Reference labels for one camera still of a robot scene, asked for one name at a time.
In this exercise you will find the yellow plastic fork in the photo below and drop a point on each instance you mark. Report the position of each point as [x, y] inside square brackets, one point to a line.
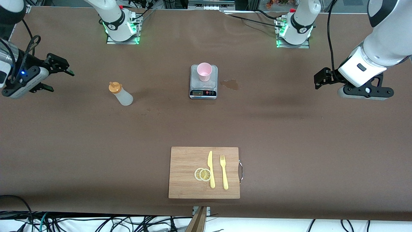
[224, 177]

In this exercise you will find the pink plastic cup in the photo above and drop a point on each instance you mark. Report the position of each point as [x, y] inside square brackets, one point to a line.
[204, 75]

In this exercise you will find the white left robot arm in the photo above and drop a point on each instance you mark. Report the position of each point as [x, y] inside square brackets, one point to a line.
[386, 42]

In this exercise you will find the small metal table bracket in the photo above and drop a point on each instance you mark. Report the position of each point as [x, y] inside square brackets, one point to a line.
[209, 210]

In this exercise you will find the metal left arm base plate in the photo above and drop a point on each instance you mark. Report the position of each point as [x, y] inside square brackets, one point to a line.
[305, 46]

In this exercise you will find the yellow plastic knife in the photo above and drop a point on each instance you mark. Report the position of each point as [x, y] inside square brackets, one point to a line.
[210, 164]

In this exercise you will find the liquid spill puddle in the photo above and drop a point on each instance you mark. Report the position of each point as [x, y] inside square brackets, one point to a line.
[232, 84]

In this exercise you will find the translucent orange-capped sauce bottle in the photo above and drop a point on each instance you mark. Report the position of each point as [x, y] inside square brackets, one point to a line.
[125, 99]

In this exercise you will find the lemon slice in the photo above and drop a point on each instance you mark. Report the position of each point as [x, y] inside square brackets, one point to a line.
[196, 174]
[205, 175]

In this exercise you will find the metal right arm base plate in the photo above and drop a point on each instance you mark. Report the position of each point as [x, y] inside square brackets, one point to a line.
[111, 41]

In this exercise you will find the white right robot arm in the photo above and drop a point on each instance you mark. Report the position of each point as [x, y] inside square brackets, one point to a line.
[112, 19]

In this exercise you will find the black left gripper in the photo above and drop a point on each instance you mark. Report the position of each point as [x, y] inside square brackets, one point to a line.
[329, 77]

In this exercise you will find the bamboo cutting board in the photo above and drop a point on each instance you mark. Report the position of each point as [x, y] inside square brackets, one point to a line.
[183, 187]

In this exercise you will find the black left camera mount bracket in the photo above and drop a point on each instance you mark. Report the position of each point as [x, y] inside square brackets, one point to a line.
[367, 91]

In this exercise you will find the wooden post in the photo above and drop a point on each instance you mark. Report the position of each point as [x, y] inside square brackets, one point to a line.
[198, 222]

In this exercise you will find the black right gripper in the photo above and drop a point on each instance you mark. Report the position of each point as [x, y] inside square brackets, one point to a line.
[38, 63]

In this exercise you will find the white power strip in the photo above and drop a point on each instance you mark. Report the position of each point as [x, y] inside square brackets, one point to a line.
[209, 7]

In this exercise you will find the silver digital kitchen scale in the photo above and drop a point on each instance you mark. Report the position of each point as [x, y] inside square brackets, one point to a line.
[203, 93]

